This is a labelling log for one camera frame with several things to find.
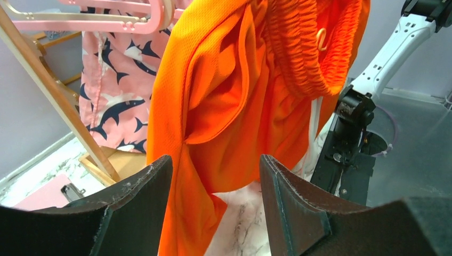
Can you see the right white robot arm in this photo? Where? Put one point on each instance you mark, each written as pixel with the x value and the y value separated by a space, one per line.
pixel 355 107

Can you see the pink clipboard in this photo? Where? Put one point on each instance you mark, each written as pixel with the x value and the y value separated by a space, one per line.
pixel 58 192

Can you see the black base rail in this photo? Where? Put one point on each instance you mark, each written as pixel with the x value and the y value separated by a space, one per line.
pixel 346 162

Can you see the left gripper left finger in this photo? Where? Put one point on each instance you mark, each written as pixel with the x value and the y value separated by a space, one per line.
pixel 123 219

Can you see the pink hanger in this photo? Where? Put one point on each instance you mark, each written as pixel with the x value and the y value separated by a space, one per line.
pixel 88 17

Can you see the cream hanger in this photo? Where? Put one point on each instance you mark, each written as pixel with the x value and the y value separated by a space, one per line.
pixel 70 16

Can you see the wooden clothes rack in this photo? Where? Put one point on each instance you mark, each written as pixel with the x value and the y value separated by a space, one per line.
pixel 107 165

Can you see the orange shorts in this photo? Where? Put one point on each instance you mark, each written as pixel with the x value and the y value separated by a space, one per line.
pixel 239 79

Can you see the pink shark print shorts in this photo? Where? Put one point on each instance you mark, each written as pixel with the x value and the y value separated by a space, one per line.
pixel 118 75

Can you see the yellow hanger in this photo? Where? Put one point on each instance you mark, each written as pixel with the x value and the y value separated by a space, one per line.
pixel 320 39

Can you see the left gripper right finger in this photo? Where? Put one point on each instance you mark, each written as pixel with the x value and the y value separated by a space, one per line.
pixel 303 219

